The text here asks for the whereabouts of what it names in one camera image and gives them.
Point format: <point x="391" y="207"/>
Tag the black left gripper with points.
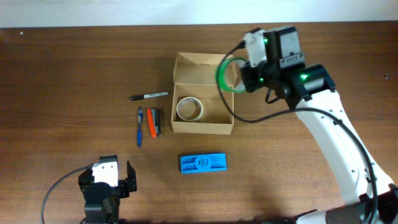
<point x="121" y="186"/>

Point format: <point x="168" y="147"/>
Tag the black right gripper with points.
<point x="247" y="78"/>

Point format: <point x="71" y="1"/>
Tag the green tape roll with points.
<point x="240" y="87"/>

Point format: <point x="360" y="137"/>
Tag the blue plastic staple case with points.
<point x="201" y="163"/>

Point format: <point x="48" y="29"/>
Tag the black permanent marker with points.
<point x="148" y="95"/>

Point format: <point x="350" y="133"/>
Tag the white masking tape roll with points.
<point x="190" y="109"/>

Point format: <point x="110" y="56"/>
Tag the brown cardboard box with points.
<point x="194" y="75"/>

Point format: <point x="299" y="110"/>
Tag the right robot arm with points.
<point x="369" y="194"/>

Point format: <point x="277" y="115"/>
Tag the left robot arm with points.
<point x="102" y="190"/>

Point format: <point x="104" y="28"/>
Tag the blue ballpoint pen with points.
<point x="139" y="127"/>

